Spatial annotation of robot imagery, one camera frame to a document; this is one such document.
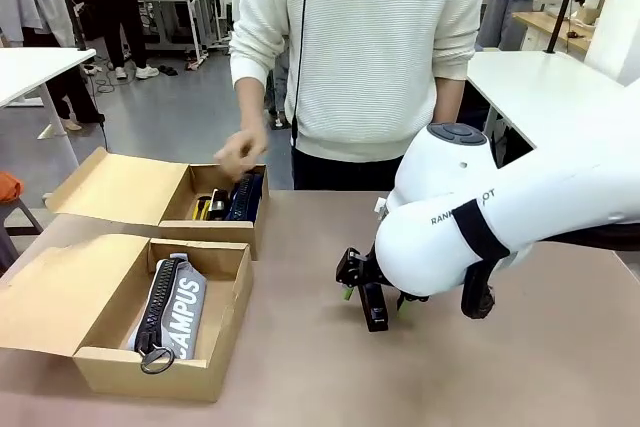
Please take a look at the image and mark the white table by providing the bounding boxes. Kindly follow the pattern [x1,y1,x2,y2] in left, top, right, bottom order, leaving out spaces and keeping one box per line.
[465,49,626,168]
[0,46,97,168]

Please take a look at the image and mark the cardboard box with navy case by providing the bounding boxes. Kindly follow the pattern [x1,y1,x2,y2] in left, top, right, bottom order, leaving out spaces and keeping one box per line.
[44,146,271,262]

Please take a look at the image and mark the yellow utility knife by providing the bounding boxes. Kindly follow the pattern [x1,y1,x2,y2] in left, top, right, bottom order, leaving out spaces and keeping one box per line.
[192,195,214,221]

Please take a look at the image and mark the navy pencil case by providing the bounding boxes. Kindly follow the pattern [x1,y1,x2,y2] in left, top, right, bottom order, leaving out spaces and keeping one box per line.
[223,171,266,222]

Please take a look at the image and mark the orange cushion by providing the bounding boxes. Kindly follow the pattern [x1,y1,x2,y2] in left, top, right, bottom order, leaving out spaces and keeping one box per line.
[0,171,25,203]

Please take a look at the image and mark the black stapler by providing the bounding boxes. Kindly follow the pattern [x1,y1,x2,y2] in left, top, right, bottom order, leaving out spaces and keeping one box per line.
[357,281,390,333]
[205,196,231,221]

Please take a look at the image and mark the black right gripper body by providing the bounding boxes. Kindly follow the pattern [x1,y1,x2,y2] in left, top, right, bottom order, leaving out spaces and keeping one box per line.
[335,246,386,293]

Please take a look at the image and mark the black tripod pole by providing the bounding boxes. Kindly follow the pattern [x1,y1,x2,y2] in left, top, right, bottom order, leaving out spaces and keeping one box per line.
[545,0,585,55]
[49,0,109,148]

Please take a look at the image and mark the black cable bundle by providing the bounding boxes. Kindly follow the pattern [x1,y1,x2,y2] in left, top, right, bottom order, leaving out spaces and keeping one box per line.
[459,221,640,321]

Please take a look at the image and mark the person body in white sweater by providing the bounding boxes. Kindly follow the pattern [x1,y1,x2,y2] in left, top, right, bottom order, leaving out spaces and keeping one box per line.
[228,0,489,192]

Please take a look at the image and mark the cardboard box with grey case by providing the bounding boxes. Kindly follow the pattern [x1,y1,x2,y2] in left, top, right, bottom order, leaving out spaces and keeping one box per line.
[0,232,255,404]

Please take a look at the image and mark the grey CAMPUS pencil case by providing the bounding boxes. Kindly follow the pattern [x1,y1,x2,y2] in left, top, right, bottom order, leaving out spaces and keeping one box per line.
[121,252,209,376]

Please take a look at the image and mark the person left forearm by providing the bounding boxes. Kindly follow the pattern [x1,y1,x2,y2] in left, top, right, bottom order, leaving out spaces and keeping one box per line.
[430,74,466,126]

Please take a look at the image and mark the person right forearm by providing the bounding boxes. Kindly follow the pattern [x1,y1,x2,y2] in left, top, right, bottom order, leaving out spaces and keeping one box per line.
[234,74,269,136]

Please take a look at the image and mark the person right hand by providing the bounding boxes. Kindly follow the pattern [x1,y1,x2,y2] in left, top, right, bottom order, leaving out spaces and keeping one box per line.
[213,127,271,182]

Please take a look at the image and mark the black strap on arm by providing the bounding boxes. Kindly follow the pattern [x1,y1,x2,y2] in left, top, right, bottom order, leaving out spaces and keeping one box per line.
[452,198,512,262]

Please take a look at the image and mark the wooden table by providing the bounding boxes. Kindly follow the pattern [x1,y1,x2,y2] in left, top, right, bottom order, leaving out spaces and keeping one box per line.
[512,9,591,56]

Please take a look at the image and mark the person in yellow shirt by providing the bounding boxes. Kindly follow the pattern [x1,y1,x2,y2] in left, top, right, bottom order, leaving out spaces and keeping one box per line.
[72,0,160,81]

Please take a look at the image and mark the black cord on sweater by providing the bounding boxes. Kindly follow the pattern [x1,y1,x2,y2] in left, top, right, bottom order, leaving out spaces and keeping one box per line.
[290,0,315,147]

